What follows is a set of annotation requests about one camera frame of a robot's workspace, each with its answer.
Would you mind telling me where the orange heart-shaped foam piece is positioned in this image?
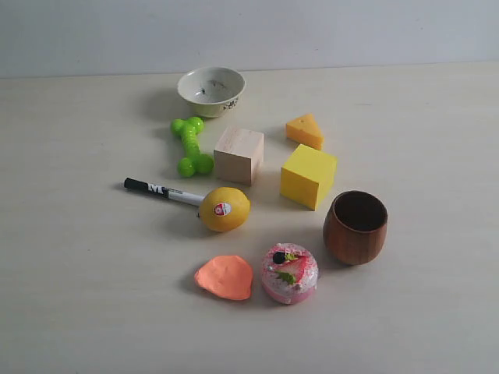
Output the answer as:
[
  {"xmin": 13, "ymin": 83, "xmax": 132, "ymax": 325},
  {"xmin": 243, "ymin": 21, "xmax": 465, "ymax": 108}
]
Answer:
[{"xmin": 194, "ymin": 255, "xmax": 253, "ymax": 301}]

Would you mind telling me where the yellow lemon with sticker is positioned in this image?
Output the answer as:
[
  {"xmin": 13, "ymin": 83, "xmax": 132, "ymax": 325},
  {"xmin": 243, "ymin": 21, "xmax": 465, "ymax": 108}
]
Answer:
[{"xmin": 199, "ymin": 187, "xmax": 251, "ymax": 232}]

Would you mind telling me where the natural wooden cube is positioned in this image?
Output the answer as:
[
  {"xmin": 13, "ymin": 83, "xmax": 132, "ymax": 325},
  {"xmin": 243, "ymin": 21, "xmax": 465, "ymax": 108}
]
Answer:
[{"xmin": 214, "ymin": 127, "xmax": 264, "ymax": 185}]

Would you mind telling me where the yellow cube block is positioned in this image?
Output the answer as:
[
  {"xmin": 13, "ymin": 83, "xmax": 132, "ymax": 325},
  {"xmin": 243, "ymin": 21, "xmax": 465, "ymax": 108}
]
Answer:
[{"xmin": 280, "ymin": 144, "xmax": 338, "ymax": 210}]

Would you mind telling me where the black white marker pen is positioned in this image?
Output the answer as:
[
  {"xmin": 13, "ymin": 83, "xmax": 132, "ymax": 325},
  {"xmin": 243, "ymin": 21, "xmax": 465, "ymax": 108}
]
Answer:
[{"xmin": 123, "ymin": 178, "xmax": 204, "ymax": 206}]

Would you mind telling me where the orange cheese wedge toy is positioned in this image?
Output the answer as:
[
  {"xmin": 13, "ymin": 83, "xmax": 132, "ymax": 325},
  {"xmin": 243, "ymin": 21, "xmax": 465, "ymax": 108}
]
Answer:
[{"xmin": 285, "ymin": 113, "xmax": 324, "ymax": 150}]

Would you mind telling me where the green rubber bone toy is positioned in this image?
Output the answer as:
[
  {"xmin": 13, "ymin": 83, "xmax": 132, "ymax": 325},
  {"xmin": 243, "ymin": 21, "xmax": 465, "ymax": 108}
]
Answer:
[{"xmin": 171, "ymin": 116, "xmax": 214, "ymax": 178}]

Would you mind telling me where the pink strawberry cake squishy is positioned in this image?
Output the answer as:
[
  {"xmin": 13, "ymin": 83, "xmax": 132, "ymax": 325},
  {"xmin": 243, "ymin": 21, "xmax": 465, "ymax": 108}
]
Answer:
[{"xmin": 260, "ymin": 243, "xmax": 319, "ymax": 305}]

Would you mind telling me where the white ceramic bowl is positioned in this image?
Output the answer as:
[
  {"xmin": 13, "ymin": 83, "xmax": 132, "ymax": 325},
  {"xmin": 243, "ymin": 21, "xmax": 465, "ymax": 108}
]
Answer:
[{"xmin": 177, "ymin": 67, "xmax": 246, "ymax": 118}]

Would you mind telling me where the brown wooden cup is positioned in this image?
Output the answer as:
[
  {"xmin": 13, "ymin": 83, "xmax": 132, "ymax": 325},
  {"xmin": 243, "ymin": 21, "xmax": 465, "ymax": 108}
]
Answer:
[{"xmin": 323, "ymin": 190, "xmax": 388, "ymax": 266}]

